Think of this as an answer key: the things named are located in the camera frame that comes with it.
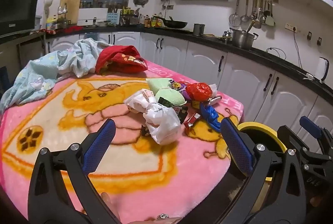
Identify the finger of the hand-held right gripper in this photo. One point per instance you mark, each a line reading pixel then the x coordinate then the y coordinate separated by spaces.
pixel 309 127
pixel 288 136

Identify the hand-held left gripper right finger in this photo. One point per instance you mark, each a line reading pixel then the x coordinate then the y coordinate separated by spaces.
pixel 236 145

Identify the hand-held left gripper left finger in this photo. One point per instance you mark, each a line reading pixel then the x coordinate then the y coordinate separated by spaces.
pixel 100 145

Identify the yellow rimmed black bin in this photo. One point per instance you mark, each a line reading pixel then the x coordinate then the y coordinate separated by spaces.
pixel 257 126

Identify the blue plastic bag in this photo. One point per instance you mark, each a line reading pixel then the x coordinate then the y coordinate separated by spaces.
pixel 210 117

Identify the small dark candy wrapper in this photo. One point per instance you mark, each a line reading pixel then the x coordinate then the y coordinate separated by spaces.
pixel 144 131

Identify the red snack wrapper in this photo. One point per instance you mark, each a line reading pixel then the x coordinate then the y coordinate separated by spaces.
pixel 192 119

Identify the white pleated paper liner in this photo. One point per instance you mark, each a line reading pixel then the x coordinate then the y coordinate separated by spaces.
pixel 213 89

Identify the black snack packet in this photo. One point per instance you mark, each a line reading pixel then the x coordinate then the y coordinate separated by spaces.
pixel 182 110

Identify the red plastic bag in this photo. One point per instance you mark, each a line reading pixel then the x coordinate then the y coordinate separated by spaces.
pixel 199 91

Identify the white plastic bag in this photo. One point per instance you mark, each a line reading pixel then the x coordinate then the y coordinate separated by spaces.
pixel 164 125

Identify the purple snack wrapper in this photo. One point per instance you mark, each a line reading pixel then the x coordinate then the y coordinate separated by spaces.
pixel 179 86

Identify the light green sponge cloth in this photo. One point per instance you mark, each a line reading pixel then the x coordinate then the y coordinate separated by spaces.
pixel 164 88

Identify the person's left hand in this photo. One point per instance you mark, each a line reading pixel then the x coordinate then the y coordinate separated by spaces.
pixel 111 209

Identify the white charger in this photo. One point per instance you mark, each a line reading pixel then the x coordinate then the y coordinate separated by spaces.
pixel 309 76

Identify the pink printed blanket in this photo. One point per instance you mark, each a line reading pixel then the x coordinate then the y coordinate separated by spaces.
pixel 182 174

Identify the black kitchen countertop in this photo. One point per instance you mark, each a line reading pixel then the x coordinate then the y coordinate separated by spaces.
pixel 273 57

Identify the white lower kitchen cabinets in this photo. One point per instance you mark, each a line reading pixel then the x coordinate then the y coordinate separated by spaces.
pixel 203 62

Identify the red embroidered cloth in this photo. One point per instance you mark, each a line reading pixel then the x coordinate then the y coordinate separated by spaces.
pixel 117 57

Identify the light blue patterned cloth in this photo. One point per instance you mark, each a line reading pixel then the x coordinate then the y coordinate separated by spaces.
pixel 39 70

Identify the steel stockpot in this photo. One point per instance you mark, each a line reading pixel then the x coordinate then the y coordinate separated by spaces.
pixel 243 39

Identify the small steel kettle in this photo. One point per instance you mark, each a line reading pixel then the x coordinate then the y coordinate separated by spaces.
pixel 227 34

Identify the red dish cloth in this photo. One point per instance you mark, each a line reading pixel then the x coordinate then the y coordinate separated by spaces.
pixel 70 29

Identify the metal cup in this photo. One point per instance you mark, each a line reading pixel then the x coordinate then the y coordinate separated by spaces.
pixel 199 30

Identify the row of hanging kitchen utensils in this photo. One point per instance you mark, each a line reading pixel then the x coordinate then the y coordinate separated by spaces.
pixel 235 19

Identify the light blue utensil holder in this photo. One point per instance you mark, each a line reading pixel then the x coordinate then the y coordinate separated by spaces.
pixel 113 18

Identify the yellow dish soap container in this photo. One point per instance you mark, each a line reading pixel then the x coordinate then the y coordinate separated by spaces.
pixel 50 24

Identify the row of condiment bottles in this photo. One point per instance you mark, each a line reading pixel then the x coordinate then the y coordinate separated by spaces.
pixel 153 21

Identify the black wok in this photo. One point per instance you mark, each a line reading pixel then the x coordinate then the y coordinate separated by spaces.
pixel 174 24

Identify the wooden cutting board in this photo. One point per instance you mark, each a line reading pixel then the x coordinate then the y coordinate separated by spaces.
pixel 70 9

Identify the steel faucet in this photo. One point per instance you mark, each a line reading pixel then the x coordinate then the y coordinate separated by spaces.
pixel 62 9

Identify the row of spice jars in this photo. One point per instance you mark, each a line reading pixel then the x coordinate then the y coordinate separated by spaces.
pixel 104 4

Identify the black microwave oven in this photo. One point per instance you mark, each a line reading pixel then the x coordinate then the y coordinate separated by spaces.
pixel 15 2

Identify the white wall socket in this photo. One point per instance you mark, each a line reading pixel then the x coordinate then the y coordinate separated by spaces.
pixel 290 26

